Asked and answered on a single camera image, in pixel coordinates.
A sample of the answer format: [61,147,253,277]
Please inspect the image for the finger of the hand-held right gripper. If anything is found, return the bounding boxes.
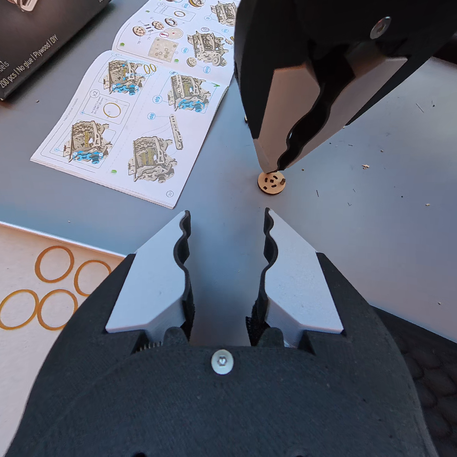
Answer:
[253,63,325,172]
[278,53,408,171]

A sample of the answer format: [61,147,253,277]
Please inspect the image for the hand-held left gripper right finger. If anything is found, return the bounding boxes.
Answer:
[245,208,345,348]

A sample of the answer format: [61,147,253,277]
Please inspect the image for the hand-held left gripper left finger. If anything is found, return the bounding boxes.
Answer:
[105,210,195,346]

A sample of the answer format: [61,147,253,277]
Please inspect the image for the round wooden disc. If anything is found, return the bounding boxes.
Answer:
[257,170,286,197]

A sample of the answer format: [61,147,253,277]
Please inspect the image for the grey desk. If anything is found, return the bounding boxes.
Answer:
[0,0,457,344]

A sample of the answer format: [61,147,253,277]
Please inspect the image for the orange rubber band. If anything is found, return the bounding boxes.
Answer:
[35,245,75,283]
[37,289,79,331]
[74,259,113,298]
[0,289,40,330]

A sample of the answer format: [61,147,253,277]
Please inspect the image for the white tray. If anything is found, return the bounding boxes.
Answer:
[0,221,128,451]

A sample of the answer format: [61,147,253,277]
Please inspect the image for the model assembly instruction booklet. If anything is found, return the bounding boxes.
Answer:
[30,0,240,210]

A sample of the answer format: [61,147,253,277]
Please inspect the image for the black textured mat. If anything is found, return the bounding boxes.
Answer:
[371,306,457,457]

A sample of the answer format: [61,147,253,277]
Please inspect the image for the black cardboard box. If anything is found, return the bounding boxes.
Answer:
[0,0,112,101]

